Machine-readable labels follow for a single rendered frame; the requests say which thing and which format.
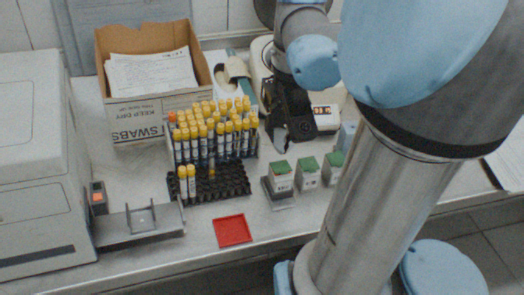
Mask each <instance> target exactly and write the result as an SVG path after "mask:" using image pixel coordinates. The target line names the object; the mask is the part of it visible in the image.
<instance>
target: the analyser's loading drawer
mask: <svg viewBox="0 0 524 295"><path fill-rule="evenodd" d="M125 204H126V210H125V211H119V212H115V213H110V214H106V215H102V216H97V217H92V218H89V220H90V226H89V230H90V234H91V237H92V240H93V242H94V247H102V246H107V245H108V244H110V243H118V242H123V241H127V240H135V239H139V238H144V237H147V236H150V235H155V234H159V233H166V232H171V231H176V230H180V229H184V233H187V228H186V216H185V212H184V208H183V204H182V201H181V197H180V194H177V201H173V202H167V203H163V204H155V205H154V201H153V198H152V197H151V198H150V204H146V206H142V207H137V208H129V207H128V203H127V202H126V203H125ZM141 219H144V222H140V220H141Z"/></svg>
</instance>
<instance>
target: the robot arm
mask: <svg viewBox="0 0 524 295"><path fill-rule="evenodd" d="M326 1H327V0H277V1H276V10H275V19H274V35H273V48H272V50H270V55H271V61H272V64H271V71H272V73H273V74H271V75H270V76H266V77H265V78H262V81H261V92H260V100H261V102H262V104H263V106H264V108H265V112H266V113H270V114H267V118H266V119H265V121H264V128H265V130H266V133H267V134H268V136H269V137H270V139H271V143H272V144H273V146H274V149H275V150H276V151H277V153H278V154H280V155H286V154H287V152H288V151H290V150H291V149H292V148H293V147H294V146H295V145H296V144H301V143H306V141H310V140H314V139H315V138H316V137H317V135H318V133H319V132H318V128H317V123H316V120H315V116H314V114H313V108H312V104H313V103H312V102H311V101H310V99H309V96H308V92H307V91H313V92H320V91H324V90H327V89H328V88H329V87H334V86H335V85H337V84H338V83H339V82H340V81H343V83H344V85H345V87H346V90H347V91H348V92H349V94H350V95H351V97H352V101H353V103H354V105H355V107H356V111H357V112H358V113H359V116H360V118H359V122H358V125H357V127H356V132H355V134H354V137H352V141H351V144H350V146H349V150H348V154H347V155H346V158H345V162H344V165H343V167H342V169H341V172H340V175H339V177H338V181H337V183H336V187H335V190H334V193H333V195H331V199H330V202H329V205H328V208H327V211H326V214H325V216H324V221H323V223H322V226H321V229H320V230H319V233H318V235H317V238H316V239H315V240H312V241H311V242H309V243H307V244H306V245H305V246H304V247H303V248H302V250H301V251H300V252H299V253H298V254H297V256H296V260H295V261H285V262H281V263H278V264H276V265H275V266H274V295H489V290H488V287H487V284H486V283H485V280H484V278H483V275H482V273H481V272H480V271H479V270H478V268H477V267H476V265H475V264H474V263H473V262H471V260H470V259H469V258H468V257H467V256H466V255H463V254H461V253H460V252H459V249H458V248H455V247H453V246H452V245H450V244H446V243H445V242H443V241H440V240H429V239H426V240H417V241H416V242H414V243H412V242H413V240H414V239H415V237H416V234H417V233H418V232H419V230H420V228H422V226H423V224H424V223H425V221H426V220H427V217H428V216H429V214H430V213H431V212H432V211H433V209H434V207H435V205H436V204H437V202H438V200H439V198H440V197H441V196H442V195H443V193H444V191H445V189H446V188H447V186H448V184H449V183H450V182H451V180H452V179H453V177H454V176H455V174H456V172H457V170H458V169H459V168H460V167H461V165H462V163H463V161H472V160H475V159H479V158H483V157H486V156H488V155H490V154H492V153H494V152H495V151H496V150H497V149H498V148H499V147H500V146H501V145H502V144H503V143H504V141H505V140H506V138H507V137H508V135H510V134H511V132H512V130H513V129H514V128H515V126H516V124H518V122H519V120H520V119H521V118H522V116H523V115H524V0H344V1H343V4H342V11H341V16H340V17H339V20H341V21H342V23H331V22H329V20H328V18H327V14H326V12H325V2H326ZM272 79H273V80H272ZM266 81H267V82H266ZM263 88H264V96H263ZM286 132H287V134H288V136H287V137H286V143H285V142H284V137H285V135H286ZM411 243H412V244H411Z"/></svg>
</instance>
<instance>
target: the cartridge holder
mask: <svg viewBox="0 0 524 295"><path fill-rule="evenodd" d="M260 181H261V183H262V185H263V188H264V192H265V194H266V196H267V198H268V200H269V203H270V205H271V209H272V211H277V210H282V209H286V208H293V206H296V199H295V198H294V195H293V194H294V189H293V187H292V189H291V190H285V191H281V192H276V193H274V192H273V190H272V188H271V185H270V182H269V180H268V178H267V176H261V177H260Z"/></svg>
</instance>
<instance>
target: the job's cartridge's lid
mask: <svg viewBox="0 0 524 295"><path fill-rule="evenodd" d="M269 163H270V166H271V168H272V170H273V172H274V174H277V173H281V175H282V176H283V174H287V173H288V172H291V171H292V167H291V165H289V163H288V161H287V160H286V159H284V160H280V161H274V162H269Z"/></svg>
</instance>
